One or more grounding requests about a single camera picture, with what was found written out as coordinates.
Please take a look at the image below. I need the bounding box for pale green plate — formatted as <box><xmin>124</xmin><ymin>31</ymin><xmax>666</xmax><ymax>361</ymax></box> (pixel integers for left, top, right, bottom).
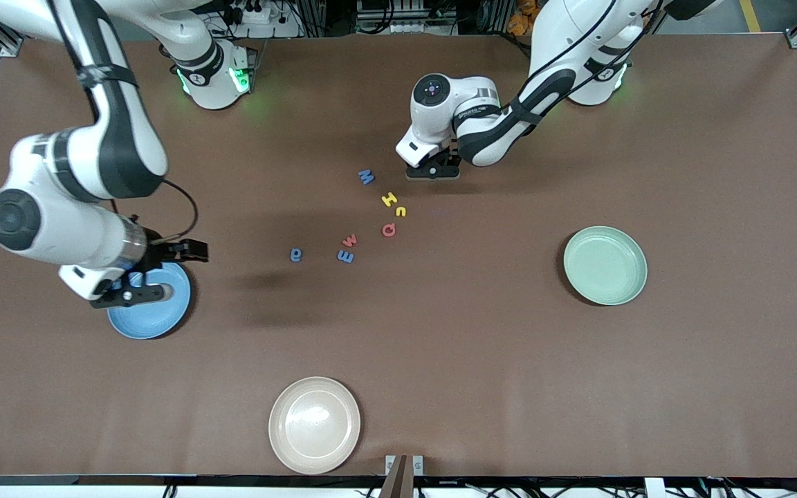
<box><xmin>563</xmin><ymin>225</ymin><xmax>648</xmax><ymax>306</ymax></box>

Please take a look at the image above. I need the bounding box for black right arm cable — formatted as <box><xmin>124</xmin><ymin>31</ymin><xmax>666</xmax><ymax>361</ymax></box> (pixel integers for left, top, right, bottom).
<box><xmin>161</xmin><ymin>178</ymin><xmax>200</xmax><ymax>243</ymax></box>

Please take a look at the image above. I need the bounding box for white power strip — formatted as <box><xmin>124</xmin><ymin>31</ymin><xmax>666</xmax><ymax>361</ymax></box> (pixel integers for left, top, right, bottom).
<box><xmin>222</xmin><ymin>0</ymin><xmax>302</xmax><ymax>39</ymax></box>

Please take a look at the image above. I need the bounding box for beige plate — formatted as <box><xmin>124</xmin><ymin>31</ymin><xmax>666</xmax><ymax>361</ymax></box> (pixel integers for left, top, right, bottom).
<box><xmin>268</xmin><ymin>376</ymin><xmax>362</xmax><ymax>475</ymax></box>

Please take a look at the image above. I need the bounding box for orange toy pile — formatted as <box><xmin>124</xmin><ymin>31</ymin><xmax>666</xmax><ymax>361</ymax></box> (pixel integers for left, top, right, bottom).
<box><xmin>507</xmin><ymin>0</ymin><xmax>544</xmax><ymax>37</ymax></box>

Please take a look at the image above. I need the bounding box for blue plate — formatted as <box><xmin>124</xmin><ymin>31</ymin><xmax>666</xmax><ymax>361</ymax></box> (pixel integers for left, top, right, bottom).
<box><xmin>107</xmin><ymin>261</ymin><xmax>192</xmax><ymax>340</ymax></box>

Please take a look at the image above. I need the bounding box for metal bracket with wooden post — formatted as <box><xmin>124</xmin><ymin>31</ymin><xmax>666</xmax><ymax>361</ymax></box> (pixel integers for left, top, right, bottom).
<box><xmin>385</xmin><ymin>454</ymin><xmax>425</xmax><ymax>498</ymax></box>

